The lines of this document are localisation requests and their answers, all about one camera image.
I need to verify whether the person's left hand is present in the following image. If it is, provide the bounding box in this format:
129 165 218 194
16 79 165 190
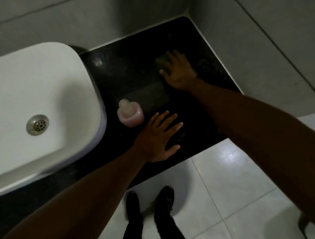
134 111 184 163

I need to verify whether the person's right hand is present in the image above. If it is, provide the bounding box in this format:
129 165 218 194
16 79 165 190
159 50 199 90

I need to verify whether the green cleaning sponge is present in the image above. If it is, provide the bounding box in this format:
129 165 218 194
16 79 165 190
155 52 173 75

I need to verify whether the person's right forearm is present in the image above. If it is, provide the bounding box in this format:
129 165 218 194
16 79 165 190
188 79 315 224

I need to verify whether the person's left forearm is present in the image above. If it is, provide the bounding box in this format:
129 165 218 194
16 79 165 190
4 145 148 239

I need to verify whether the pink soap dispenser bottle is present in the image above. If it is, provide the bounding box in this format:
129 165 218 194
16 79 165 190
117 99 145 128

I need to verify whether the person's black right shoe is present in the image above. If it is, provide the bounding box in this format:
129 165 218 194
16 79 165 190
154 186 175 218

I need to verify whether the person's black shoe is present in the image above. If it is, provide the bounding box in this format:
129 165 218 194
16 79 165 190
154 186 175 218
126 191 143 221

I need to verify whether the person's black left shoe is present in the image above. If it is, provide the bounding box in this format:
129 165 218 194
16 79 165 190
126 191 143 221

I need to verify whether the person's right trouser leg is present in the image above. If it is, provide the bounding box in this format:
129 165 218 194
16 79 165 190
155 214 186 239

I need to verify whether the person's trouser leg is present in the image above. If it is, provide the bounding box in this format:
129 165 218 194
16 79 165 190
155 214 186 239
123 217 144 239

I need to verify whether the person's left trouser leg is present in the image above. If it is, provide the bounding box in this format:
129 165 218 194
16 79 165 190
123 217 144 239

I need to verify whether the white ceramic sink basin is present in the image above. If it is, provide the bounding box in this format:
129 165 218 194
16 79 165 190
0 42 108 196

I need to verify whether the metal sink drain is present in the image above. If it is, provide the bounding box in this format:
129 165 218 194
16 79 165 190
26 114 49 136

